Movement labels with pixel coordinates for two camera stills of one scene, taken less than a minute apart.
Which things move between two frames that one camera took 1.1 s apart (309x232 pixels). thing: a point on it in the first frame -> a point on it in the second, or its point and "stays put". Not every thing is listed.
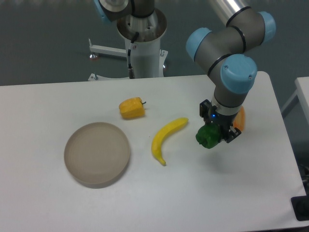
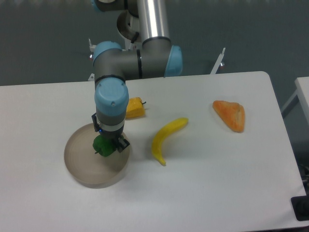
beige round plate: [96, 154] stays put
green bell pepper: [208, 135] -> [105, 146]
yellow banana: [158, 139] stays put
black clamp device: [300, 205] stays put
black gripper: [225, 122] -> [114, 135]
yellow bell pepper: [132, 108] stays put
